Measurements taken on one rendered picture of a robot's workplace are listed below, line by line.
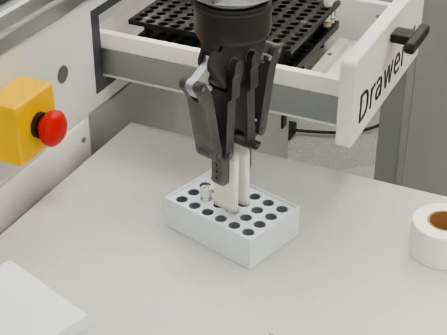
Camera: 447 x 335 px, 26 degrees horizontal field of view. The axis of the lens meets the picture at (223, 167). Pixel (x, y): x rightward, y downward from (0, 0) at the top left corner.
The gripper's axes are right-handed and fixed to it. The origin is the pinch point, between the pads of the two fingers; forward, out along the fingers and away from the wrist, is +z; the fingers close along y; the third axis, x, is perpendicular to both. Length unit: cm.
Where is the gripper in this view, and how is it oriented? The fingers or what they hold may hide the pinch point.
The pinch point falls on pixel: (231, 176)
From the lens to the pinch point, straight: 102.5
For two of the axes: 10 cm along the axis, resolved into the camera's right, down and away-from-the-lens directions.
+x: 7.5, 3.5, -5.6
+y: -6.6, 3.9, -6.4
